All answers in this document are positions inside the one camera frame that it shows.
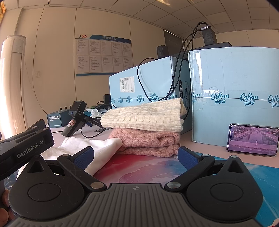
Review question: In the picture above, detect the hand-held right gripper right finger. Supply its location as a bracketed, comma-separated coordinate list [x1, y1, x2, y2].
[164, 147, 249, 192]

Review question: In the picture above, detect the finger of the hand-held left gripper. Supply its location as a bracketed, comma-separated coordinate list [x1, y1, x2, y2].
[25, 119, 47, 133]

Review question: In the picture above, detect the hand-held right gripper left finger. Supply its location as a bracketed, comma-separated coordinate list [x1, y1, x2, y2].
[27, 147, 107, 193]

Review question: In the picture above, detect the white cloth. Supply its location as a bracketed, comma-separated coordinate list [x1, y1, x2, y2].
[40, 137, 123, 176]

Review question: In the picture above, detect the person's left hand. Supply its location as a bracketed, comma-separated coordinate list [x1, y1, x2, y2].
[0, 189, 10, 222]

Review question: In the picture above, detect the dark teal small box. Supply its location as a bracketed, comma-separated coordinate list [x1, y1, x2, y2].
[47, 109, 71, 129]

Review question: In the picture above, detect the black handheld device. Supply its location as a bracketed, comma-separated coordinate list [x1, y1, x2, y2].
[61, 100, 103, 139]

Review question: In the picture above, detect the pink knit sweater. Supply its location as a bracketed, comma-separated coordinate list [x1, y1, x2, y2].
[108, 128, 181, 158]

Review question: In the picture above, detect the white standing air conditioner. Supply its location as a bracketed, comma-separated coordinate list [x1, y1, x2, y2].
[0, 35, 28, 140]

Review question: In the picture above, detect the cream knit sweater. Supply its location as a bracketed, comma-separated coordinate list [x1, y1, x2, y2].
[101, 97, 188, 133]

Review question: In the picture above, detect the smartphone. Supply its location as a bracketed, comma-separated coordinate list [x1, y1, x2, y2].
[227, 123, 279, 158]

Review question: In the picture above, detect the medium light blue cardboard box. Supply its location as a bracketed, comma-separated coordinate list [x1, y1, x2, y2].
[108, 56, 193, 134]

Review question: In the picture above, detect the large light blue cardboard box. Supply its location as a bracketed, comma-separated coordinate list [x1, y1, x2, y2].
[187, 46, 279, 148]

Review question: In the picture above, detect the black power adapter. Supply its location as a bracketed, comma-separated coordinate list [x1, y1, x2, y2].
[156, 45, 168, 59]
[202, 25, 217, 46]

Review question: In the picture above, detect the dark grey door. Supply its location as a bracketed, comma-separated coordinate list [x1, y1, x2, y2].
[163, 29, 184, 59]

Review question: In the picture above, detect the wall notice board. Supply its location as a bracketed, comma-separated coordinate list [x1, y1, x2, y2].
[75, 34, 134, 77]

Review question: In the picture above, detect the black cable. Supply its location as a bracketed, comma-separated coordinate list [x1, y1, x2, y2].
[137, 58, 172, 103]
[168, 21, 210, 102]

